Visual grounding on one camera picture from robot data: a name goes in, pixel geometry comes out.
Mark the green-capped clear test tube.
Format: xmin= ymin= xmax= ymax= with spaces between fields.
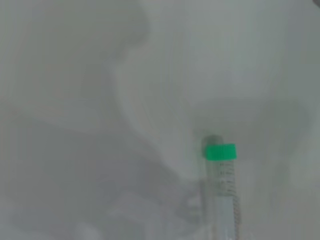
xmin=204 ymin=143 xmax=242 ymax=240

